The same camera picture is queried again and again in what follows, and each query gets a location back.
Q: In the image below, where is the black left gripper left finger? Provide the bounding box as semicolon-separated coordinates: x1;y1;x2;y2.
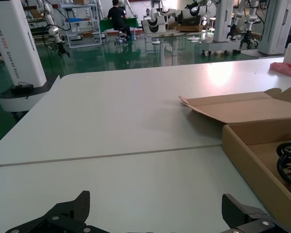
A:
4;190;102;233

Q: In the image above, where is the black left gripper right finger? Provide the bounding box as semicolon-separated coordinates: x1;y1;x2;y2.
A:
220;193;291;233

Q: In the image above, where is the black power cable bundle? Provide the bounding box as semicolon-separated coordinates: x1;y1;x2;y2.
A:
276;133;291;195

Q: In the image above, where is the cardboard box with torn corner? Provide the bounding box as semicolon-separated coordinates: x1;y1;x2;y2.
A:
178;86;291;230

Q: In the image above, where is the background cardboard box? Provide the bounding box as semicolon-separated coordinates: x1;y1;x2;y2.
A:
176;23;204;33

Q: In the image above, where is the pink foam tray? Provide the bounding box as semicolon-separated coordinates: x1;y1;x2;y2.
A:
269;62;291;78

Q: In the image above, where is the grey background table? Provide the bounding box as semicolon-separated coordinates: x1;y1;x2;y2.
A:
145;30;209;67

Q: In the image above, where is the metal shelf rack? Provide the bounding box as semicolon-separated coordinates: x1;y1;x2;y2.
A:
59;0;103;49

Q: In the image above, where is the metal stool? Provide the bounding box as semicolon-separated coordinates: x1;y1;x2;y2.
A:
113;28;129;46

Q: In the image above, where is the white robot column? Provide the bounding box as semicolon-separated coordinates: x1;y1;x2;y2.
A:
213;0;236;50
258;0;291;56

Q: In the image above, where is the green table cloth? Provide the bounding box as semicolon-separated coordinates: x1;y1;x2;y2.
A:
99;16;140;33

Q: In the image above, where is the seated person in black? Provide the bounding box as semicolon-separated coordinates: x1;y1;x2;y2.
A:
107;0;132;39

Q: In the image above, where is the white robot head unit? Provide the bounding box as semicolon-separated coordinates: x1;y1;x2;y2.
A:
140;7;178;37
178;0;208;25

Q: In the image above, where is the white robot pedestal with lettering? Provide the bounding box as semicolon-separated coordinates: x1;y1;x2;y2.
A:
0;0;61;115

